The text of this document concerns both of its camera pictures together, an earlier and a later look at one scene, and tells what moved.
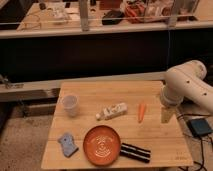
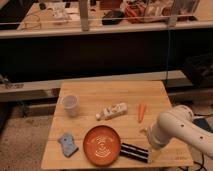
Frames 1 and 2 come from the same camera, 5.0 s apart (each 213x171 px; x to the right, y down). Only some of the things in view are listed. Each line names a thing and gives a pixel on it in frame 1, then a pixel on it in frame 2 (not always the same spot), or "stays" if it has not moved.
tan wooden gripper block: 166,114 -> 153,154
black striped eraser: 135,152 stays
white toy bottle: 112,111 stays
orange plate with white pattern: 101,145 stays
